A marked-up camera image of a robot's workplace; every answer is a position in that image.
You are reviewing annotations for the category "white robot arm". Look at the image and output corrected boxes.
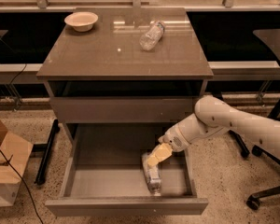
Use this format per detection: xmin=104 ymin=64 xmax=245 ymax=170
xmin=147 ymin=96 xmax=280 ymax=167

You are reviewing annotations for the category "black cable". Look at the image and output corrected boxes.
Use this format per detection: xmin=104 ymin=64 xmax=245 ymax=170
xmin=0 ymin=137 xmax=45 ymax=224

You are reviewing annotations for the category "cream ceramic bowl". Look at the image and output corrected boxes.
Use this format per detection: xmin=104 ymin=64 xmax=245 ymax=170
xmin=64 ymin=12 xmax=98 ymax=32

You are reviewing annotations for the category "cardboard box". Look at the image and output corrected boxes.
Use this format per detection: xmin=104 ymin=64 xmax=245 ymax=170
xmin=0 ymin=120 xmax=33 ymax=207

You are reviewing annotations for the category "black office chair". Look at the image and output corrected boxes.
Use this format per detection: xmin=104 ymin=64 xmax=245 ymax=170
xmin=245 ymin=28 xmax=280 ymax=211

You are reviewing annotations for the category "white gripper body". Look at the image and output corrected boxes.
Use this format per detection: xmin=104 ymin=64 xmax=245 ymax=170
xmin=159 ymin=114 xmax=229 ymax=152

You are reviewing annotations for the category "open grey bottom drawer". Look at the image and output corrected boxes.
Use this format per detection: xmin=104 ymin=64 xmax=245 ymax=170
xmin=46 ymin=123 xmax=208 ymax=217

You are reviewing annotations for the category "grey drawer cabinet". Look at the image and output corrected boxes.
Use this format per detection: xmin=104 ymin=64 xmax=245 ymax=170
xmin=37 ymin=7 xmax=213 ymax=139

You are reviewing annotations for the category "closed grey upper drawer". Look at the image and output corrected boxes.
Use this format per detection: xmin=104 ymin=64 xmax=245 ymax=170
xmin=50 ymin=97 xmax=195 ymax=123

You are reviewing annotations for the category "clear plastic bottle on counter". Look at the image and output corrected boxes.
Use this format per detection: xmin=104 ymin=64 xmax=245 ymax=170
xmin=139 ymin=21 xmax=165 ymax=51

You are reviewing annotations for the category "blue labelled plastic bottle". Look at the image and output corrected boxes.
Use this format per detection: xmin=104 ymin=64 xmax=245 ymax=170
xmin=142 ymin=153 xmax=161 ymax=195

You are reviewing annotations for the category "black left table leg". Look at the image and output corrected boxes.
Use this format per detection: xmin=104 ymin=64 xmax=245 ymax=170
xmin=33 ymin=119 xmax=60 ymax=185

